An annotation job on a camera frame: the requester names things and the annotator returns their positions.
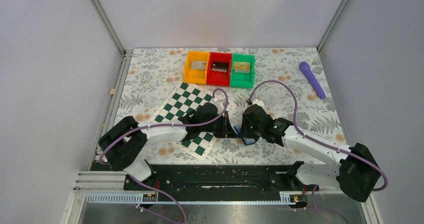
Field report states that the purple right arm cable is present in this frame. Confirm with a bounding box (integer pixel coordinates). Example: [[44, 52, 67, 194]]
[[246, 80, 389, 224]]

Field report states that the gold card box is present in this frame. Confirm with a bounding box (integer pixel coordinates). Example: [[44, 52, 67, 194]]
[[232, 61, 251, 73]]

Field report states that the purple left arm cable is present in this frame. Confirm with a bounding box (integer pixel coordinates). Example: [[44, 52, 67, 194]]
[[98, 88, 230, 224]]

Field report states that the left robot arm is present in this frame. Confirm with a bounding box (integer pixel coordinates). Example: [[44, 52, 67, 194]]
[[98, 102, 237, 182]]

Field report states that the blue leather card holder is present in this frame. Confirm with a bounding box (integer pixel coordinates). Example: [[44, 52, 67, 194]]
[[233, 126, 259, 146]]

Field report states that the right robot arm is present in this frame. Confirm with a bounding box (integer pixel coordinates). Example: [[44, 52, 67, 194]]
[[240, 104, 381, 203]]

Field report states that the silver card box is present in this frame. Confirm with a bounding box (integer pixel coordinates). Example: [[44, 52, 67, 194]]
[[190, 60, 207, 70]]

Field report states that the purple toy microphone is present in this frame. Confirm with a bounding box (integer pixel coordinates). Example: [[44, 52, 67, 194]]
[[299, 61, 326, 100]]

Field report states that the red plastic bin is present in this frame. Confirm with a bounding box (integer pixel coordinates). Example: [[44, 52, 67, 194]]
[[206, 52, 232, 86]]

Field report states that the black card box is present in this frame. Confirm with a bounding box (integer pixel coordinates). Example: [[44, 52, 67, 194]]
[[211, 61, 230, 73]]

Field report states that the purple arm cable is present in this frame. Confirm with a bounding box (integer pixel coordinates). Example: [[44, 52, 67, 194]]
[[98, 88, 230, 224], [246, 80, 389, 224]]

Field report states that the floral table mat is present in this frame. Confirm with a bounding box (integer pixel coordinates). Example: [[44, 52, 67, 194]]
[[110, 47, 346, 165]]

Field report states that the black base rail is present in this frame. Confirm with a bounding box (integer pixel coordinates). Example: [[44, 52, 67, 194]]
[[144, 164, 314, 202]]

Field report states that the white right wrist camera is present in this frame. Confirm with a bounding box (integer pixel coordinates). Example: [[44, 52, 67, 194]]
[[247, 99, 265, 108]]

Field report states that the yellow plastic bin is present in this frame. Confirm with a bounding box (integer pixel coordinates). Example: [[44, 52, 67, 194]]
[[183, 50, 210, 85]]

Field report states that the green plastic bin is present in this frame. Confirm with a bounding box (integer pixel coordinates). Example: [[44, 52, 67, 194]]
[[230, 53, 256, 88]]

